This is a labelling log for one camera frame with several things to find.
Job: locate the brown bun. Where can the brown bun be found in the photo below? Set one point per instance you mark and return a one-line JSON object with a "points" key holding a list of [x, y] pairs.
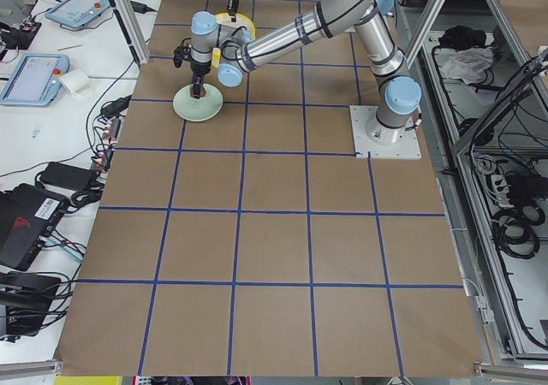
{"points": [[198, 91]]}

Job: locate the yellow bamboo steamer layer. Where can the yellow bamboo steamer layer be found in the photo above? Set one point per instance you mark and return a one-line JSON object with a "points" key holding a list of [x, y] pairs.
{"points": [[239, 20]]}

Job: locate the light green round plate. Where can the light green round plate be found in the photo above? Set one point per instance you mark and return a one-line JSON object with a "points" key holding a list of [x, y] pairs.
{"points": [[198, 109]]}

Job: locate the blue teach pendant far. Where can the blue teach pendant far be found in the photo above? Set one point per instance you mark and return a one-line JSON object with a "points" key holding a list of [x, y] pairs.
{"points": [[76, 14]]}

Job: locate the blue teach pendant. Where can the blue teach pendant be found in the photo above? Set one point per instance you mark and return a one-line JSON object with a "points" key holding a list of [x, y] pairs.
{"points": [[76, 14], [35, 81]]}

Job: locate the blue teach pendant near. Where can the blue teach pendant near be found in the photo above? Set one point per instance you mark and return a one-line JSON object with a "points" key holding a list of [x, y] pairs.
{"points": [[35, 81]]}

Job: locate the black power brick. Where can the black power brick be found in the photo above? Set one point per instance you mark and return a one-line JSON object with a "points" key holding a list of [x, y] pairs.
{"points": [[66, 176]]}

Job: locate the black laptop computer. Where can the black laptop computer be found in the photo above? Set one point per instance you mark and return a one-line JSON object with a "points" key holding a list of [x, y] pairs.
{"points": [[29, 214]]}

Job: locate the black cloth bundle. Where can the black cloth bundle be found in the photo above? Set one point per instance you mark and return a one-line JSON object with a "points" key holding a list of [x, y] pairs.
{"points": [[462, 38]]}

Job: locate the crumpled white cloth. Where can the crumpled white cloth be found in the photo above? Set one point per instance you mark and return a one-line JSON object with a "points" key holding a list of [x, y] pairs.
{"points": [[468, 65]]}

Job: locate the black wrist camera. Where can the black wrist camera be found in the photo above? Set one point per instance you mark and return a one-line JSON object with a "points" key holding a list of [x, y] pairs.
{"points": [[182, 53]]}

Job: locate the aluminium frame post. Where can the aluminium frame post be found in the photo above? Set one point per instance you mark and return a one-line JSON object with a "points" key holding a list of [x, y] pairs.
{"points": [[131, 30]]}

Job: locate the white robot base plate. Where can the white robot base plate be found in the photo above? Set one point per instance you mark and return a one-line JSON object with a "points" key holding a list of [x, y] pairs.
{"points": [[372, 140]]}

